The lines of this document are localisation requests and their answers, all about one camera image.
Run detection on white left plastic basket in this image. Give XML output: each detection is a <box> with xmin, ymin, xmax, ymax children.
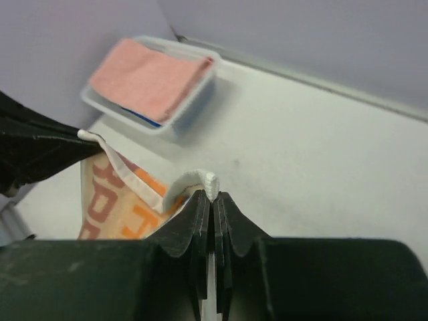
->
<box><xmin>81</xmin><ymin>36</ymin><xmax>221</xmax><ymax>141</ymax></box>

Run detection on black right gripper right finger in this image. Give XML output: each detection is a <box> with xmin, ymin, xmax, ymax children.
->
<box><xmin>212</xmin><ymin>192</ymin><xmax>269</xmax><ymax>316</ymax></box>

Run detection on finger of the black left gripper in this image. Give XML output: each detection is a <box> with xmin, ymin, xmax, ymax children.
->
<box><xmin>1</xmin><ymin>93</ymin><xmax>102</xmax><ymax>197</ymax></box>

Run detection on orange patterned towel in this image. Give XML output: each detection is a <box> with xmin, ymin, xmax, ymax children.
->
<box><xmin>78</xmin><ymin>130</ymin><xmax>220</xmax><ymax>240</ymax></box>

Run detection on folded blue towel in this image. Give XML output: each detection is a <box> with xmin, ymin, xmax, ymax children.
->
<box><xmin>121</xmin><ymin>107</ymin><xmax>162</xmax><ymax>128</ymax></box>

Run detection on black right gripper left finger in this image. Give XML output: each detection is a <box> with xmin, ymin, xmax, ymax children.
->
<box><xmin>147</xmin><ymin>190</ymin><xmax>210</xmax><ymax>320</ymax></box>

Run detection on pink towel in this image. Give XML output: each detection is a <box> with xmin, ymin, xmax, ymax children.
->
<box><xmin>88</xmin><ymin>38</ymin><xmax>213</xmax><ymax>124</ymax></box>

